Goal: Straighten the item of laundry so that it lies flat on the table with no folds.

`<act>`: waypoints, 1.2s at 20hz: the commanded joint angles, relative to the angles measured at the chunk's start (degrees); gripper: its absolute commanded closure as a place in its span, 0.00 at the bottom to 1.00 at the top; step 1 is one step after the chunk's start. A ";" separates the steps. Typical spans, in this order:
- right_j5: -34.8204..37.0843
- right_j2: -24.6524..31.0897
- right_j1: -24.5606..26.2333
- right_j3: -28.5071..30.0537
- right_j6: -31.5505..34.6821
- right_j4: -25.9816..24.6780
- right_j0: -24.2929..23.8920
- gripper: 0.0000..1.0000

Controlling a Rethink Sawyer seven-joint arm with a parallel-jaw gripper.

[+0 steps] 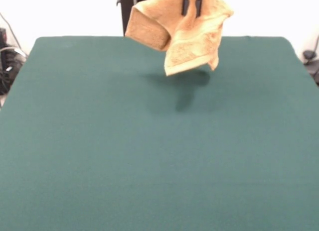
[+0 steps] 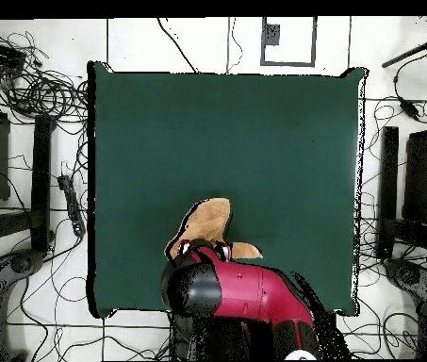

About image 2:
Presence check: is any tan terry towel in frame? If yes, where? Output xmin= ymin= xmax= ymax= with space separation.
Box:
xmin=163 ymin=197 xmax=264 ymax=265

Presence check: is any dark green table cloth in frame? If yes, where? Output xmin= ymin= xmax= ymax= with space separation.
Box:
xmin=86 ymin=60 xmax=369 ymax=320

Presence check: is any black power strip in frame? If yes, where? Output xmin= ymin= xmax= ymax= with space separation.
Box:
xmin=57 ymin=173 xmax=87 ymax=238

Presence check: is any dark grey square plate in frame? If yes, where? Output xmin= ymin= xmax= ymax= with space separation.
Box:
xmin=261 ymin=23 xmax=281 ymax=46

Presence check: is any black power adapter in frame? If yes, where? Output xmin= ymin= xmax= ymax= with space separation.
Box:
xmin=398 ymin=96 xmax=421 ymax=122

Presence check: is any black tripod pole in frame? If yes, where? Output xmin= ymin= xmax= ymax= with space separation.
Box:
xmin=381 ymin=16 xmax=427 ymax=70

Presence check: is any black electronics box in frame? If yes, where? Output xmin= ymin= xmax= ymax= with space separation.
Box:
xmin=0 ymin=38 xmax=27 ymax=71

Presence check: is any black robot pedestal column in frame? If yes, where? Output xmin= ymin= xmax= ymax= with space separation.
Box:
xmin=169 ymin=312 xmax=286 ymax=361

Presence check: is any black metal frame stand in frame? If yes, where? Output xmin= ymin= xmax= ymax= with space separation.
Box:
xmin=0 ymin=82 xmax=56 ymax=257
xmin=375 ymin=125 xmax=427 ymax=261

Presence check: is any grey pedestal leg with caster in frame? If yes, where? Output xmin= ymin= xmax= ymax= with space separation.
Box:
xmin=0 ymin=248 xmax=46 ymax=361
xmin=383 ymin=257 xmax=427 ymax=304

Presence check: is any grey square floor frame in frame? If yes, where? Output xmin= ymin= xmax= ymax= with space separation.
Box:
xmin=260 ymin=16 xmax=318 ymax=68

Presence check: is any long black cable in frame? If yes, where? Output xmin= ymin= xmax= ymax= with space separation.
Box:
xmin=156 ymin=17 xmax=199 ymax=74

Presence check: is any black coiled cable bundle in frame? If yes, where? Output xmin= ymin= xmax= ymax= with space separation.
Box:
xmin=0 ymin=29 xmax=90 ymax=122

